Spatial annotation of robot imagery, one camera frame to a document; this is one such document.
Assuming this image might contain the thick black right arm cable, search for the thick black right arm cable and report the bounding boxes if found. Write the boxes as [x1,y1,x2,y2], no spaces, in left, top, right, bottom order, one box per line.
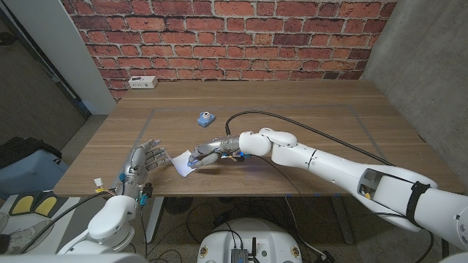
[224,110,396,167]

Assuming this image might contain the yellow tagged wire connector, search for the yellow tagged wire connector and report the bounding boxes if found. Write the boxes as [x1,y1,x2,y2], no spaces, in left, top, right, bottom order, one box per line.
[93,177,118,194]

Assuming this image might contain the white floor mat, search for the white floor mat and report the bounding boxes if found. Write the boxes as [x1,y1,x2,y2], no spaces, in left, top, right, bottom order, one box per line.
[0,195,81,256]

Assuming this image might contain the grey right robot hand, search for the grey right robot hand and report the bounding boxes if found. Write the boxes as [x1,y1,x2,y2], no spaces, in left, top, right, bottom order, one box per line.
[186,136,241,170]

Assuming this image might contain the black yellow foot pedal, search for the black yellow foot pedal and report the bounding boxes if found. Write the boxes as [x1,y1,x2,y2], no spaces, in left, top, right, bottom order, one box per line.
[10,192,37,216]
[34,192,59,217]

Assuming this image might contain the red brick printed backdrop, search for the red brick printed backdrop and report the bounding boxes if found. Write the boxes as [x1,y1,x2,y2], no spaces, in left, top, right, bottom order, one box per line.
[60,0,398,102]

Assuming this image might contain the black floor fan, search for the black floor fan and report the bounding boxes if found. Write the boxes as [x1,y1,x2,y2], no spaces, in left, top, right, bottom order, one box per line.
[163,197,194,216]

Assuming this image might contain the grey table leg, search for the grey table leg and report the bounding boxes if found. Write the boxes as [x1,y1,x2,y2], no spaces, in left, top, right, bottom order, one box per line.
[331,195,355,245]

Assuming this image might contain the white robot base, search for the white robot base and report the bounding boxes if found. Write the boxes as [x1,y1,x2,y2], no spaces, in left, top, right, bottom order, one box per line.
[197,218,303,263]

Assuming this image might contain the grey electronics box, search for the grey electronics box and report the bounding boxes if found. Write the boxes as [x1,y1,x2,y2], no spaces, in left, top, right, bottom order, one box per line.
[230,248,249,263]

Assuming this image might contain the black bag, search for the black bag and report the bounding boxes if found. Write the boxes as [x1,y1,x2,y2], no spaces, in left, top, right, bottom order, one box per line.
[0,137,63,169]

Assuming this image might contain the blue toy camera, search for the blue toy camera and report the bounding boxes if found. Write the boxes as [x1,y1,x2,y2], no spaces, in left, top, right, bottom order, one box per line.
[197,111,216,128]

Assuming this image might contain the white paper shipping label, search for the white paper shipping label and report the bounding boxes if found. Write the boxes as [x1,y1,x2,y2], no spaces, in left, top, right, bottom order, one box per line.
[170,149,198,178]

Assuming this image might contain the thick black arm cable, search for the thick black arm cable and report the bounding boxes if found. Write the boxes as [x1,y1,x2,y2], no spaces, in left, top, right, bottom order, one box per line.
[224,110,396,167]
[20,191,118,254]

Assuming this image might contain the white table leg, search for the white table leg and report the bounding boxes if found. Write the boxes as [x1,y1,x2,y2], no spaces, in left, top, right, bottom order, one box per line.
[144,196,165,244]

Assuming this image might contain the white power strip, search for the white power strip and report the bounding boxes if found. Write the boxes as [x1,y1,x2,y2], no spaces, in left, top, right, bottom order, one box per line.
[127,75,159,90]

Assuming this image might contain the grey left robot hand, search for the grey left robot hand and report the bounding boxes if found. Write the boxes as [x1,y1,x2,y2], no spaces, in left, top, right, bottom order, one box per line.
[122,139,171,184]

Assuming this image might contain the grey sneaker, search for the grey sneaker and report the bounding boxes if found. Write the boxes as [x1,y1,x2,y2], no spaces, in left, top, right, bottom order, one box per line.
[0,218,55,256]

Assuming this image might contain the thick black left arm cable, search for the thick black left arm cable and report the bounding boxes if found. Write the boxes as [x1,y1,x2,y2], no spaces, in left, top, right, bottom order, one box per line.
[20,191,118,254]

